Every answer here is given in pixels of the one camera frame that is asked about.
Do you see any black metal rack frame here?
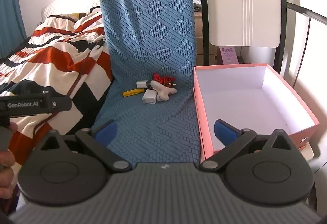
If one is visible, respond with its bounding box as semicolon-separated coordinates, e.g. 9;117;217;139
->
286;2;327;87

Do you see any white plush toy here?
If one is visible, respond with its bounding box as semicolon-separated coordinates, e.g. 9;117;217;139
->
149;80;178;102

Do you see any white chair with black frame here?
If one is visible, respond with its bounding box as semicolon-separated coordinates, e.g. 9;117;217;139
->
198;0;315;163

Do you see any person's left hand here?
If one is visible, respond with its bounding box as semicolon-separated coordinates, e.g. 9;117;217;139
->
0;122;18;199

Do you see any red white black striped blanket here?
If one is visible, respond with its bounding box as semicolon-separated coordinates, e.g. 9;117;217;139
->
0;6;114;154

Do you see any white pillow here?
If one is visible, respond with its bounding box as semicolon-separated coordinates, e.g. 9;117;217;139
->
41;1;100;26

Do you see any pink cardboard box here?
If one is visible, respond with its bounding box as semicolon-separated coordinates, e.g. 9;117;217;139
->
193;63;320;161

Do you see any blue textured chair cover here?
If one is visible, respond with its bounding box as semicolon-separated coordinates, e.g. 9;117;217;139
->
91;0;203;164

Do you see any red lion figurine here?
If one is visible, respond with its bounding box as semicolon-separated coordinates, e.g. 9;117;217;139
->
153;73;177;88

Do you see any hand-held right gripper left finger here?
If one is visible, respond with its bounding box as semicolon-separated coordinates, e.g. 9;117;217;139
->
41;120;132;173

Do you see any yellow handled screwdriver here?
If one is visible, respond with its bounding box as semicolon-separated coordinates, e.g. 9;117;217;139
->
123;89;147;97

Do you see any blue curtain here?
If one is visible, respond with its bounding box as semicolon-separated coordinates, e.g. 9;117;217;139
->
0;0;27;60

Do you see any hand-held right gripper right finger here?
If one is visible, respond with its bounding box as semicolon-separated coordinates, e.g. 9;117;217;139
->
199;119;292;173

